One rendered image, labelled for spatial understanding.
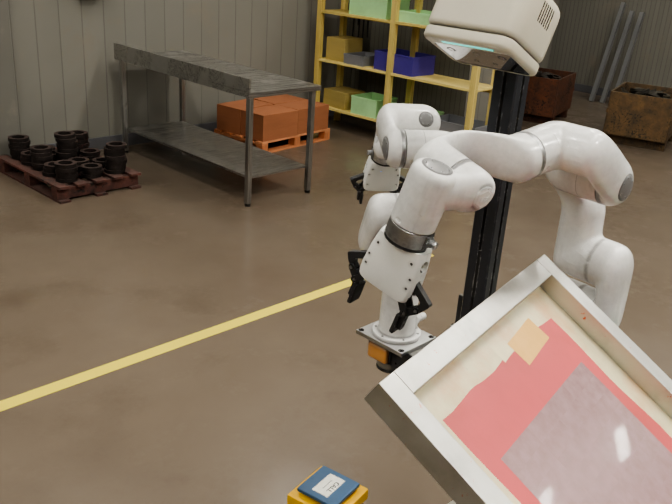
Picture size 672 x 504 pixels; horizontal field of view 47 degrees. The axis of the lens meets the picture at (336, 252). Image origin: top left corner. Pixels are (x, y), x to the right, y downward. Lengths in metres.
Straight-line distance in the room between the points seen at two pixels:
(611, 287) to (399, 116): 0.58
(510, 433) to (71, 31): 6.86
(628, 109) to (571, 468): 8.71
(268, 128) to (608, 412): 6.75
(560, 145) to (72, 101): 6.66
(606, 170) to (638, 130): 8.38
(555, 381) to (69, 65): 6.77
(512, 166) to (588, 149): 0.13
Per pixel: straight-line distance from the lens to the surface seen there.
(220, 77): 6.29
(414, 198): 1.17
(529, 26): 1.49
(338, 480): 1.76
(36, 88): 7.58
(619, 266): 1.56
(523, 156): 1.33
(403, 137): 1.64
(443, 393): 1.10
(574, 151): 1.38
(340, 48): 8.98
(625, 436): 1.34
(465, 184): 1.19
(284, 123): 8.00
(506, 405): 1.17
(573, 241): 1.58
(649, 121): 9.75
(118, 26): 7.88
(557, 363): 1.33
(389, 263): 1.24
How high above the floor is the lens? 2.07
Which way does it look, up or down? 22 degrees down
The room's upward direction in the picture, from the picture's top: 4 degrees clockwise
